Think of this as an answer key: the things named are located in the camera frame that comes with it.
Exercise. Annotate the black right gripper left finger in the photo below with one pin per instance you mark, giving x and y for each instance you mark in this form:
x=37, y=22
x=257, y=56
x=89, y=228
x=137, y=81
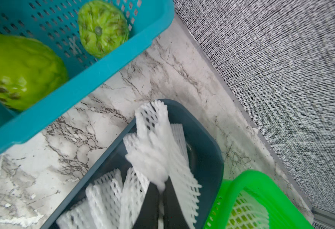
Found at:
x=149, y=215

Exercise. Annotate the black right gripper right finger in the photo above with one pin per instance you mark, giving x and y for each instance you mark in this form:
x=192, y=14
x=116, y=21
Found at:
x=173, y=216

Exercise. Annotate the white foam net sleeve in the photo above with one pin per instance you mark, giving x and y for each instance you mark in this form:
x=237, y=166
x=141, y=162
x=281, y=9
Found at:
x=248, y=213
x=158, y=151

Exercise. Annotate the white foam net pile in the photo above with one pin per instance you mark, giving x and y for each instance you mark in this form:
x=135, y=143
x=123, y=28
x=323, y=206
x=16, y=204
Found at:
x=111, y=202

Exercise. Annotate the custard apple in basket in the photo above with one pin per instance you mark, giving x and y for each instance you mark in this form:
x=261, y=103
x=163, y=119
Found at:
x=102, y=28
x=29, y=71

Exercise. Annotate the bright green plastic basket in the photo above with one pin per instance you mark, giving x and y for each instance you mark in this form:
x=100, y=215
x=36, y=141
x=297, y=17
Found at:
x=282, y=213

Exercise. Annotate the teal plastic basket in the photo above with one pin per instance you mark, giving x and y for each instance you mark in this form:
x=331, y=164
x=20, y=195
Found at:
x=55, y=24

